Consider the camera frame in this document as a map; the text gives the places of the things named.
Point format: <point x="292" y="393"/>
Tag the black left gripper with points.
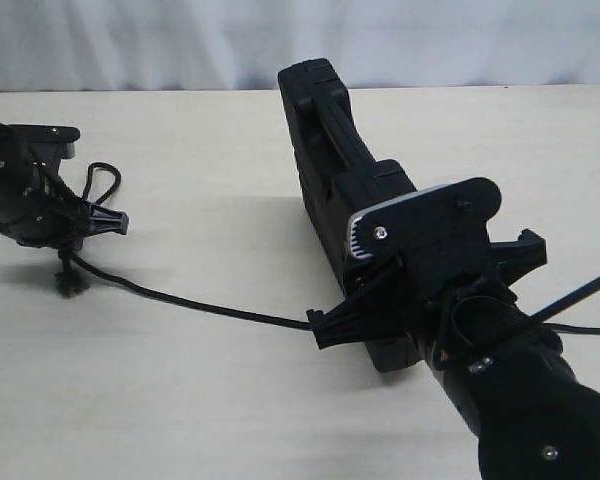
<point x="37" y="208"/>

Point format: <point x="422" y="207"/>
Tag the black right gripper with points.
<point x="377" y="313"/>

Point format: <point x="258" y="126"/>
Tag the black plastic carry case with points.
<point x="339" y="176"/>

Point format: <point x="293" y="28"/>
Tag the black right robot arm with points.
<point x="503" y="370"/>

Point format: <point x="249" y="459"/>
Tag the white backdrop curtain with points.
<point x="231" y="45"/>

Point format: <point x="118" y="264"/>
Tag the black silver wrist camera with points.
<point x="422" y="218"/>

